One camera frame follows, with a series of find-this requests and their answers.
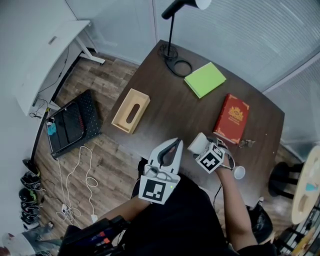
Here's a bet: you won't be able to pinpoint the black rubbish bag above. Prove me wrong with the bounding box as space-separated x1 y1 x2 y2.
246 199 274 245

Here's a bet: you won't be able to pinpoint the black floor stand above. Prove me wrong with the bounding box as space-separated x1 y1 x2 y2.
21 109 50 174

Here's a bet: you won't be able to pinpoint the green notebook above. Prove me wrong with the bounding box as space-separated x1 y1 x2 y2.
183 61 228 100

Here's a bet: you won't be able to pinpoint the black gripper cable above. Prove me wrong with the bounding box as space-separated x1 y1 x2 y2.
213 183 224 209

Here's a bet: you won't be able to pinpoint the black glossy case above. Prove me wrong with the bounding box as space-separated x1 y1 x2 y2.
47 101 87 156

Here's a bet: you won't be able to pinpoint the black stool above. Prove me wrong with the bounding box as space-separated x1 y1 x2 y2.
268 161 305 200

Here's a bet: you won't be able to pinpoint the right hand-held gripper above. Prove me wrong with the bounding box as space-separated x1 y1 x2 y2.
187 132 225 175

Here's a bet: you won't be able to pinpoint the right hand-held gripper camera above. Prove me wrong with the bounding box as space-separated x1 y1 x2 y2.
208 136 228 152

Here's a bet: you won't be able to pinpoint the person's black shirt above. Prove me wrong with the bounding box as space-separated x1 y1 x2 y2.
124 173 277 256

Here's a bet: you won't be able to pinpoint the white floor cable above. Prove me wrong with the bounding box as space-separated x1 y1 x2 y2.
55 145 99 227

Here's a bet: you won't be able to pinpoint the eyeglasses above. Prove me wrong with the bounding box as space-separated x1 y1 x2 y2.
238 138 257 149

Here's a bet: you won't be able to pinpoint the black perforated board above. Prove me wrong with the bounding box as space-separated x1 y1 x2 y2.
51 89 103 161

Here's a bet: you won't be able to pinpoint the red book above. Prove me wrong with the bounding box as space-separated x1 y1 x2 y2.
212 93 251 146

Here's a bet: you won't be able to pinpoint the left hand-held gripper camera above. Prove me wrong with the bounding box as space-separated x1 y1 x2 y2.
144 165 175 181

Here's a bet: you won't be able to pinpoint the black desk lamp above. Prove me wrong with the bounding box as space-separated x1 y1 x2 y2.
161 0 213 78

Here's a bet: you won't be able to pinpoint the black coiled lamp cable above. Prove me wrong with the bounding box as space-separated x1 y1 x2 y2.
157 42 179 61

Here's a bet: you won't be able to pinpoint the white paper cup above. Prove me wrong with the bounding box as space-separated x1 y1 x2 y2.
233 165 247 180

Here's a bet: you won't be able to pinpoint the hand-held gripper camera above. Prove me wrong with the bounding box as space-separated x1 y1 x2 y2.
208 136 228 152
144 165 175 181

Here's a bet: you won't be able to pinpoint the black metal rack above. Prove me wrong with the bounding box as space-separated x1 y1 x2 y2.
276 199 320 256

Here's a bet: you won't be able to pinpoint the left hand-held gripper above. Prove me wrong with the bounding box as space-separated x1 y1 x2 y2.
138 137 184 206

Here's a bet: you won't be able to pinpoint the white desk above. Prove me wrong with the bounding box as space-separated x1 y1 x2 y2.
14 19 106 116

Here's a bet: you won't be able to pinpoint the black sneaker with green trim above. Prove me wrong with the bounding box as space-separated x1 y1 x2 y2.
18 187 39 205

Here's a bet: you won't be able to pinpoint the person's right forearm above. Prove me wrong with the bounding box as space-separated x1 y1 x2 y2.
215 168 259 252

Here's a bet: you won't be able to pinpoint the person's left forearm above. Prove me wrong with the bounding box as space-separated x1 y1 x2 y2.
96 198 151 224

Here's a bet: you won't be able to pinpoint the black waist pack device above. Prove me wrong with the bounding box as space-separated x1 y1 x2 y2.
57 214 131 256

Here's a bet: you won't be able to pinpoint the wooden tissue box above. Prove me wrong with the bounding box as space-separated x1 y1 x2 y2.
111 88 151 135

